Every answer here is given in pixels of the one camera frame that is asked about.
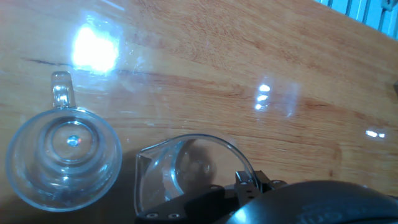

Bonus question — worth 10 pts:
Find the clear glass cup with spout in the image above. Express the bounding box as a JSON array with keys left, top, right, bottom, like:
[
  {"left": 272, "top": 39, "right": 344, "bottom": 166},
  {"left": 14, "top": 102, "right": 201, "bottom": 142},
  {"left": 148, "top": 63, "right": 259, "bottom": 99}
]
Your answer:
[{"left": 134, "top": 133, "right": 261, "bottom": 216}]

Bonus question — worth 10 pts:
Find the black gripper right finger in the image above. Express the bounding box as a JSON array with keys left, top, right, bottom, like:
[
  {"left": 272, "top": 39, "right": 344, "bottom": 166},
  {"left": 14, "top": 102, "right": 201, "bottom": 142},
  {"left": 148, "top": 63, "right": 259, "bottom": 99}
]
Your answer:
[{"left": 254, "top": 169, "right": 289, "bottom": 194}]

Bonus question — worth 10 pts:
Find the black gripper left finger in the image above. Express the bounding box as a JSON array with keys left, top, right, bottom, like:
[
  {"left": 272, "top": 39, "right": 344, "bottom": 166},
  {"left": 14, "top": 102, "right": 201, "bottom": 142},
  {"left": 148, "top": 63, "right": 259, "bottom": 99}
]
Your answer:
[{"left": 134, "top": 170, "right": 259, "bottom": 224}]

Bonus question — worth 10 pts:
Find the glossy wooden board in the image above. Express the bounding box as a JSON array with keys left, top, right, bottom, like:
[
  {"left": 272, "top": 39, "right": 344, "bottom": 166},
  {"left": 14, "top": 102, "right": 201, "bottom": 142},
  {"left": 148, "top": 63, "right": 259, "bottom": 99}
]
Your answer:
[{"left": 0, "top": 0, "right": 398, "bottom": 224}]

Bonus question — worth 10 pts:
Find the clear glass mug with handle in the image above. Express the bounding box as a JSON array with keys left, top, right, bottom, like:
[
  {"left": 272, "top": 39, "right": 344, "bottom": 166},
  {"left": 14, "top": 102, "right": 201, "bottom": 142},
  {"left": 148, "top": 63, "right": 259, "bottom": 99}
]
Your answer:
[{"left": 5, "top": 70, "right": 123, "bottom": 213}]

